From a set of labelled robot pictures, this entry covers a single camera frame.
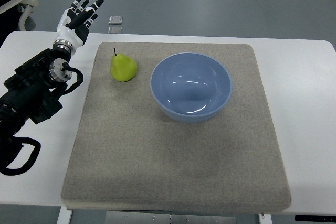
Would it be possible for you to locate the green pear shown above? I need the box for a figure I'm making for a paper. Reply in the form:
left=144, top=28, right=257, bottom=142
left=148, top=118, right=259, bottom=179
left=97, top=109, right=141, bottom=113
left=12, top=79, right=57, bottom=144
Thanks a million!
left=110, top=48, right=138, bottom=82

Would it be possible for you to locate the floor socket plate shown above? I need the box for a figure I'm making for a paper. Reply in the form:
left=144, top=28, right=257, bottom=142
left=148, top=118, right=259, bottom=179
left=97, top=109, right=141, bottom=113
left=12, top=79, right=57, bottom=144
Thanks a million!
left=108, top=16, right=123, bottom=25
left=108, top=26, right=122, bottom=34

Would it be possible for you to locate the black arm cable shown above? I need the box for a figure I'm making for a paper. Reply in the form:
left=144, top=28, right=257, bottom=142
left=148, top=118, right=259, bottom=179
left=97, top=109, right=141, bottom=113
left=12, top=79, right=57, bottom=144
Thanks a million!
left=0, top=135, right=41, bottom=176

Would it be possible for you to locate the blue bowl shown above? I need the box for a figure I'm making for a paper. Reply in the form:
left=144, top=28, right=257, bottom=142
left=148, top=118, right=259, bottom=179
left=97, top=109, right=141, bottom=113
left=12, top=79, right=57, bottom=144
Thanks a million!
left=150, top=52, right=233, bottom=123

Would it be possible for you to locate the white chair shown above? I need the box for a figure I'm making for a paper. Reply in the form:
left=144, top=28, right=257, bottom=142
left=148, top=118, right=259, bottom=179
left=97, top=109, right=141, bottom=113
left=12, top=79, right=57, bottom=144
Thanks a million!
left=0, top=0, right=39, bottom=32

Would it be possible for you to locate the grey fabric mat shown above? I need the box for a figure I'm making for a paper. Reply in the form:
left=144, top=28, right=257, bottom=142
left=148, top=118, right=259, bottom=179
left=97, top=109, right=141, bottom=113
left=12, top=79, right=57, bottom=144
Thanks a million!
left=61, top=42, right=291, bottom=215

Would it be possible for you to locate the lower floor socket plate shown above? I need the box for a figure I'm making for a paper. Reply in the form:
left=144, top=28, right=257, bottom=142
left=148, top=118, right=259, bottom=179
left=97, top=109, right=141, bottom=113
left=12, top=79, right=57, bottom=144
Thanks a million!
left=108, top=26, right=122, bottom=34

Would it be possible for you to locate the upper floor socket plate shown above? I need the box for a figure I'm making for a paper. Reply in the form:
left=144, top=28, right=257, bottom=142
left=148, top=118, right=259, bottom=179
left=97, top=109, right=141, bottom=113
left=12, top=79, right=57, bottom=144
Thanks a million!
left=108, top=16, right=123, bottom=25

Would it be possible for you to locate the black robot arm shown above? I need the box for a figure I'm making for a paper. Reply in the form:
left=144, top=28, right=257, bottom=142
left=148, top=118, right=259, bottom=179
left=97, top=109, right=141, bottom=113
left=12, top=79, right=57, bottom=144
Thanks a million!
left=1, top=49, right=83, bottom=137

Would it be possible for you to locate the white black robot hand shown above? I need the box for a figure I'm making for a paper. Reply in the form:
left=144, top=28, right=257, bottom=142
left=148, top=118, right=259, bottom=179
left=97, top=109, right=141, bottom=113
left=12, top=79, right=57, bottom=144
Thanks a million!
left=53, top=0, right=104, bottom=55

